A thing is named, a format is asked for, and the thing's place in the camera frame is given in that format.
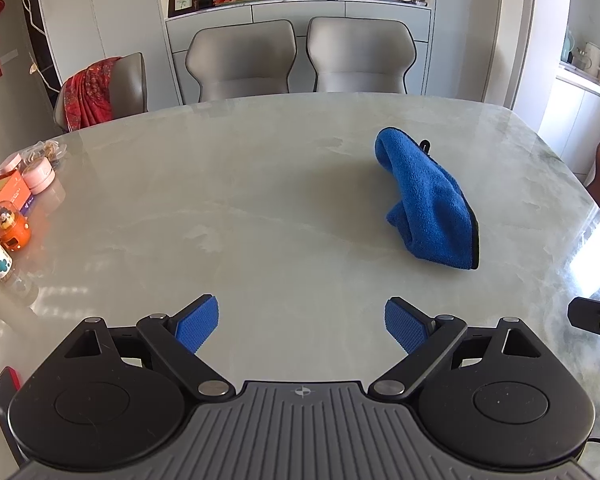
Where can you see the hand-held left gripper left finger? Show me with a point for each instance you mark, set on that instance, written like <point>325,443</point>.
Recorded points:
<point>200,322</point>

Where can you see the beige dining chair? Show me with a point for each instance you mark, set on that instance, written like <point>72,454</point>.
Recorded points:
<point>360,55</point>
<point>240,60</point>

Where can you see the white electric kettle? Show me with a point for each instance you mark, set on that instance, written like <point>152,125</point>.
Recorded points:
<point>595,59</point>

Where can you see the orange domed toy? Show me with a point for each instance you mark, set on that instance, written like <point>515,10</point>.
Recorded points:
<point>11,227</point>

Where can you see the beige chair with draped cloth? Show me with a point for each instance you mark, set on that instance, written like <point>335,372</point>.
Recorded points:
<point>132,85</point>

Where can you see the red patterned cloth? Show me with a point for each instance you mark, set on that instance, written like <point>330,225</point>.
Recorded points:
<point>90,95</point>

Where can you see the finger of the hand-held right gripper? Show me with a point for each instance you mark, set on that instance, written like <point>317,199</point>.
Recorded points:
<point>592,316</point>

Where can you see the blue towel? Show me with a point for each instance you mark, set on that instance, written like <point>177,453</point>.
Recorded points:
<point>425,200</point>

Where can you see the white branch decoration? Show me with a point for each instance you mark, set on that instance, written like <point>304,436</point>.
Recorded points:
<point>37,55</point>

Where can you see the orange box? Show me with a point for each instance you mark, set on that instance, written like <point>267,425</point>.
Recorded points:
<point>7,192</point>

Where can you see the white counter cabinet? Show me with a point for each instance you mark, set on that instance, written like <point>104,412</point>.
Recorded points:
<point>575,110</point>

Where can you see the pink round container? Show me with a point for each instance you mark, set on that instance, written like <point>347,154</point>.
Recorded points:
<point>10,162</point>
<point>39,176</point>

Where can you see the red phone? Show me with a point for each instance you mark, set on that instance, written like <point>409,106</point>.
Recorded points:
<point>5,385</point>

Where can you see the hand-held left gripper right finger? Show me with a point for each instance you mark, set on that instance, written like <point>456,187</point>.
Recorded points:
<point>405,325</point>

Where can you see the clear snack bag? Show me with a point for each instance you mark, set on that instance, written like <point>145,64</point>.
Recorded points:
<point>45,151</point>

